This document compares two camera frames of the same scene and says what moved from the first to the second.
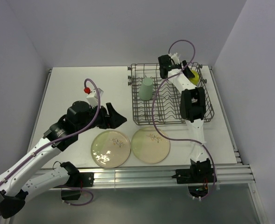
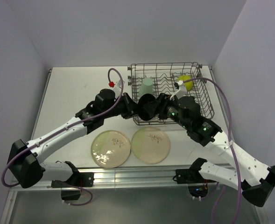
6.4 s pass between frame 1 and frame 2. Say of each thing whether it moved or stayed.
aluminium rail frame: stayed
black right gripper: moved
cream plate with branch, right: stayed
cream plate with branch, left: stayed
